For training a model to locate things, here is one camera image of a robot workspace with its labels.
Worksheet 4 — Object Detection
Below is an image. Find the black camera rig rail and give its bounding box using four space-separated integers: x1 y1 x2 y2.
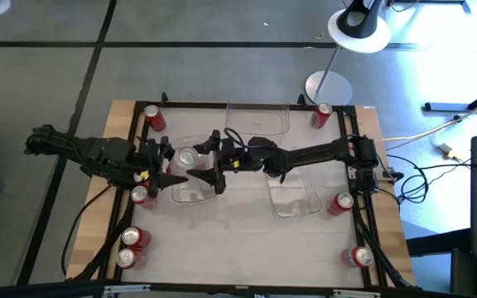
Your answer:
0 280 477 298

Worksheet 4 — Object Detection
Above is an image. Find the black stand foot bar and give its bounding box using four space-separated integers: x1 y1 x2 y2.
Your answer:
423 80 477 114

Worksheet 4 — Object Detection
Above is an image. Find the silver metal bracket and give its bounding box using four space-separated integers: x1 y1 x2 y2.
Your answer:
103 283 151 296
332 288 383 298

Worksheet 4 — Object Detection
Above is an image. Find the white floor cable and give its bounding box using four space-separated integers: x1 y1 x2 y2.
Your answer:
382 98 477 144

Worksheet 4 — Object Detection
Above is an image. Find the white table cover sheet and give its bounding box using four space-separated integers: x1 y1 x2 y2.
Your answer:
132 108 366 288

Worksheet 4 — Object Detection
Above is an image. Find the red soda can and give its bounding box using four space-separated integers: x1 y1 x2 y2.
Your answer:
309 102 334 130
129 185 157 210
115 247 147 270
325 191 355 217
340 245 374 269

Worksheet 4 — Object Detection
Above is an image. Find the beige power adapter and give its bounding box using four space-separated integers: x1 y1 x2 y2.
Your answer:
436 142 461 162

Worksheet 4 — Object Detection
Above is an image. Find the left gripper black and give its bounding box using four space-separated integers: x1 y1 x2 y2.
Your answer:
136 135 190 199

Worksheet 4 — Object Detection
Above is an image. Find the black cable bundle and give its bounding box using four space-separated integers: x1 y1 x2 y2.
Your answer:
351 192 416 290
70 197 138 283

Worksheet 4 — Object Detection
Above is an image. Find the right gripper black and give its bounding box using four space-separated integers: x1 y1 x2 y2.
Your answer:
185 129 251 196

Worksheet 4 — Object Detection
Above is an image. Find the floor lamp with white head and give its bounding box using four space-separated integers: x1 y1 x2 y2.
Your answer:
303 0 393 107

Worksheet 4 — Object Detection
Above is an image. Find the silver soda can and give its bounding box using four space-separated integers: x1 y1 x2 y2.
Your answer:
166 145 201 177

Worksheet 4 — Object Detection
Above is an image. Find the black desk crossbar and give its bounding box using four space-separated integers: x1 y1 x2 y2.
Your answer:
405 228 472 258

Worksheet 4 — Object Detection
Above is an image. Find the black looped floor cable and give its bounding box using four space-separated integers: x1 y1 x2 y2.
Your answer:
385 153 477 204

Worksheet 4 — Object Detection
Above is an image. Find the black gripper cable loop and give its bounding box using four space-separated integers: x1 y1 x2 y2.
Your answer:
223 127 248 147

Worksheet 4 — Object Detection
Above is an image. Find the thin black hanging cable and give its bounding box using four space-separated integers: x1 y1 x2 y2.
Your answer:
60 185 113 277

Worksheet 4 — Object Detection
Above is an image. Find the red can with black script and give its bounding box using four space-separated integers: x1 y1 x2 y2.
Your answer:
142 103 167 132
121 226 152 250

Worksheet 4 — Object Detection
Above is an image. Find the clear plastic container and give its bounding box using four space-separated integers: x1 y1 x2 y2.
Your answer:
171 134 220 204
264 165 324 219
224 101 292 137

